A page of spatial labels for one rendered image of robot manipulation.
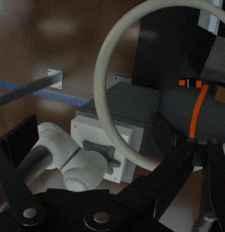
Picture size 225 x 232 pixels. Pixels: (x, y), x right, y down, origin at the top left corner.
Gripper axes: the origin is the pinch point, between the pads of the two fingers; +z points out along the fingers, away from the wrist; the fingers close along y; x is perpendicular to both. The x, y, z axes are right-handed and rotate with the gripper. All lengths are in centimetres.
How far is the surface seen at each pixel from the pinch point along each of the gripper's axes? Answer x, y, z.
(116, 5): 59, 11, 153
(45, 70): 1, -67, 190
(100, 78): 3.1, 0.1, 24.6
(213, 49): 14, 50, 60
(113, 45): 10.6, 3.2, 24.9
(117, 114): -22, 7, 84
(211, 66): 6, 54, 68
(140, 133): -29, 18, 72
